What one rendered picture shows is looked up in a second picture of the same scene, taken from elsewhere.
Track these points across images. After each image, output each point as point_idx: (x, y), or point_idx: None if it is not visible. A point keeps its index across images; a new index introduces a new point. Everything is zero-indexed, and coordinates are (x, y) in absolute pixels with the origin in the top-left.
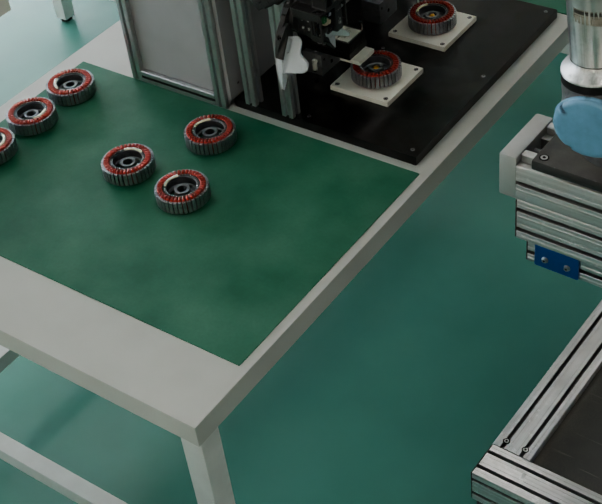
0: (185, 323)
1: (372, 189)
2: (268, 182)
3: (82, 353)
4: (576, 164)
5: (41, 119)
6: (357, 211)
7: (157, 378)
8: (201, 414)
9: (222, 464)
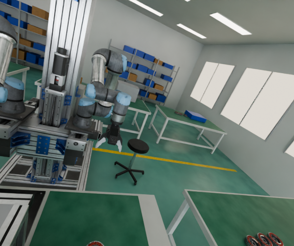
0: (137, 213)
1: (63, 198)
2: (70, 232)
3: (161, 231)
4: (92, 128)
5: None
6: (75, 197)
7: (152, 209)
8: (151, 195)
9: None
